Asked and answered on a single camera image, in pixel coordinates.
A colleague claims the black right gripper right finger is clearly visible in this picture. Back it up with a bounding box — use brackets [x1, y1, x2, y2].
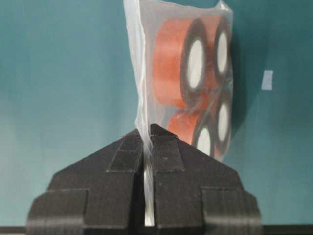
[151, 124, 263, 235]

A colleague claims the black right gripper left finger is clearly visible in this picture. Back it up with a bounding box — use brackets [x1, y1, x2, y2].
[26, 130, 144, 235]

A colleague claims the clear zip bag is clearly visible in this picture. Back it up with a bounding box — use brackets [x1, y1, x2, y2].
[123, 0, 233, 226]

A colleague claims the orange tape roll lower left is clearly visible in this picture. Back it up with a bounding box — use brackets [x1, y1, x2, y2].
[168, 110, 216, 157]

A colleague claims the orange tape roll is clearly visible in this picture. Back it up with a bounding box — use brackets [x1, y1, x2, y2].
[152, 18, 208, 109]
[213, 15, 231, 84]
[216, 93, 231, 146]
[168, 110, 216, 157]

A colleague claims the orange tape roll lower right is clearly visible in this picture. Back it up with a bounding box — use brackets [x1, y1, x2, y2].
[216, 93, 231, 146]

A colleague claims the white tape marker on table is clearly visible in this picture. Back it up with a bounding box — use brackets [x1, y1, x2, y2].
[261, 70, 273, 91]

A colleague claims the orange tape roll upper left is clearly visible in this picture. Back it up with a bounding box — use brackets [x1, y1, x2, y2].
[152, 18, 208, 109]

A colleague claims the orange tape roll upper right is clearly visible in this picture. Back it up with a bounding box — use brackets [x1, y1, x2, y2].
[213, 15, 231, 84]

